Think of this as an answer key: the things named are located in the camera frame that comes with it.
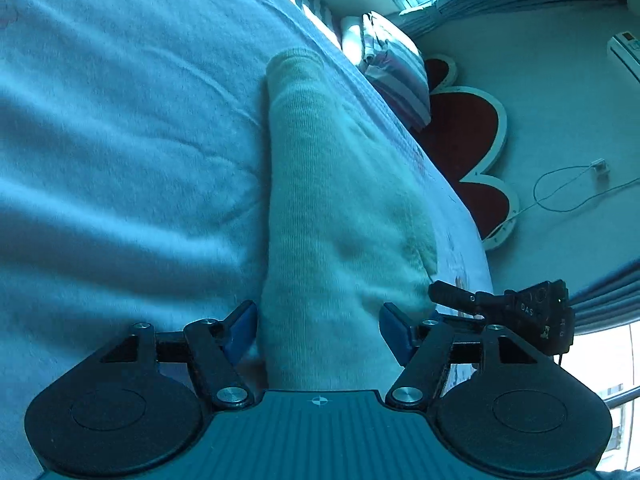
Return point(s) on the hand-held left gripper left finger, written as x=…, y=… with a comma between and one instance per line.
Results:
x=242, y=330

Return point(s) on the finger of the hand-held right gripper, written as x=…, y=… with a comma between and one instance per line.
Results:
x=452, y=296

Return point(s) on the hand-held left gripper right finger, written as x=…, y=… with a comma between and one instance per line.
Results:
x=395, y=332

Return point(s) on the cream knitted sweater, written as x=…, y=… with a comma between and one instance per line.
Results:
x=325, y=210

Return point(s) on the tall side window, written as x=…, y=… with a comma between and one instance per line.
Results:
x=620, y=370

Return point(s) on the red heart-shaped headboard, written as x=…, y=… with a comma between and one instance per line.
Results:
x=465, y=135

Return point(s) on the white bed blanket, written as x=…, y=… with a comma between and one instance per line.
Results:
x=125, y=135

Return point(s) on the folded striped quilt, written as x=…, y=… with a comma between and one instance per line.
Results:
x=395, y=70

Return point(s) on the white air conditioner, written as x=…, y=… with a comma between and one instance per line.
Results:
x=626, y=52

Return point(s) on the striped bed sheet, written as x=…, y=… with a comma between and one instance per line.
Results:
x=312, y=2

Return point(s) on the white wall socket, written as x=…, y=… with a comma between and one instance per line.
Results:
x=599, y=167

